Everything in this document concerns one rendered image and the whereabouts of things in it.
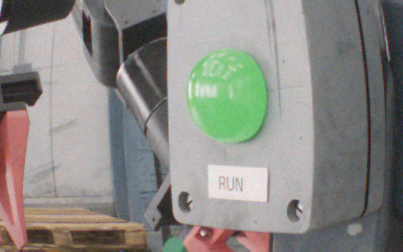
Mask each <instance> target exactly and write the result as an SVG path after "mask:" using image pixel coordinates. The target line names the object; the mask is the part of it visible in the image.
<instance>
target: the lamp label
mask: <svg viewBox="0 0 403 252"><path fill-rule="evenodd" d="M208 186H209V198H218V199H235V200H244V201H249V200H252V201H260V202H264V201H267V168H261V167H255V168H249V167H236V166H223V165H210V164H208Z"/></svg>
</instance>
